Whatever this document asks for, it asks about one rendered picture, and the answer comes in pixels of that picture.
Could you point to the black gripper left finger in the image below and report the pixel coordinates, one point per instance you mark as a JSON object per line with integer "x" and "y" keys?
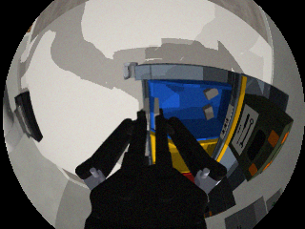
{"x": 96, "y": 168}

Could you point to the blue bin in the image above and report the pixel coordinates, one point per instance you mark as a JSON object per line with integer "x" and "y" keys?
{"x": 186, "y": 103}

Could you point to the yellow curved bar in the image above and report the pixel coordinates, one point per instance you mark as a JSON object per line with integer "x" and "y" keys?
{"x": 236, "y": 116}

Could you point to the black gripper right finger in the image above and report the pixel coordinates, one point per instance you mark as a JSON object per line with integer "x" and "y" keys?
{"x": 207, "y": 172}

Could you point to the yellow open bin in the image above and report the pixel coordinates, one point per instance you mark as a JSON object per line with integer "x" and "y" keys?
{"x": 178, "y": 162}

